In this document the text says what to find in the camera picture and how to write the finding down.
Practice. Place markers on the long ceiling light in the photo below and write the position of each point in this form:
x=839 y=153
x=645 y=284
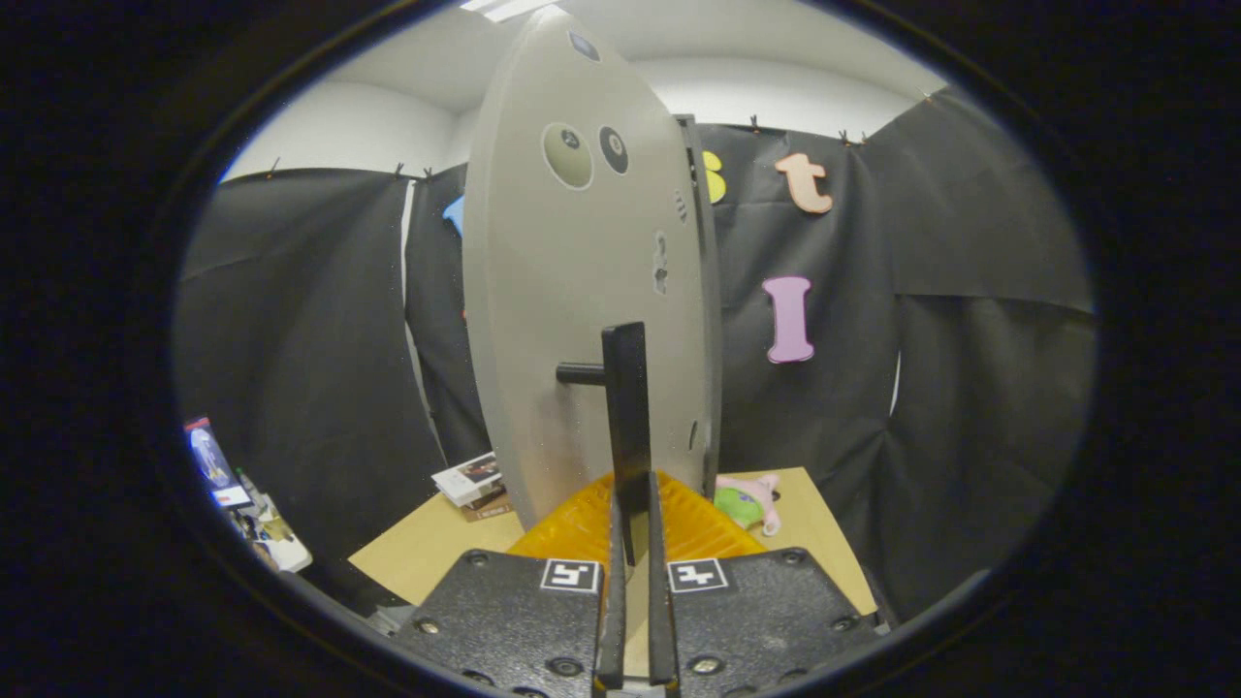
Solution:
x=509 y=8

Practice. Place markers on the stack of white books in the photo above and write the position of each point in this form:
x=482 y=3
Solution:
x=470 y=480

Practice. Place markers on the pink and green plush toy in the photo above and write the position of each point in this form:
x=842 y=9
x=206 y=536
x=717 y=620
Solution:
x=742 y=504

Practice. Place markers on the white desk clutter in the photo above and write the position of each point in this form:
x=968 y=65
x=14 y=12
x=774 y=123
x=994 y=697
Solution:
x=276 y=538

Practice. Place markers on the blue printed box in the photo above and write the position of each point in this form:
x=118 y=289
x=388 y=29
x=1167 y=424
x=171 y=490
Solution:
x=213 y=465

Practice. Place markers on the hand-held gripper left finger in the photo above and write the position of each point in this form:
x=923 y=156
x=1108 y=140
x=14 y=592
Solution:
x=514 y=620

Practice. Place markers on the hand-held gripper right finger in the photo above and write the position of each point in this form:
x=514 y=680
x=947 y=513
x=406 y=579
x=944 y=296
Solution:
x=756 y=620

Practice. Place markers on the grey shoe cabinet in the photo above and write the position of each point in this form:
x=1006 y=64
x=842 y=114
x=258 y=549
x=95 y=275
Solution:
x=713 y=339

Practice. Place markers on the grey shoe cabinet door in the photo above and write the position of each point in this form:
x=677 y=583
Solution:
x=543 y=291

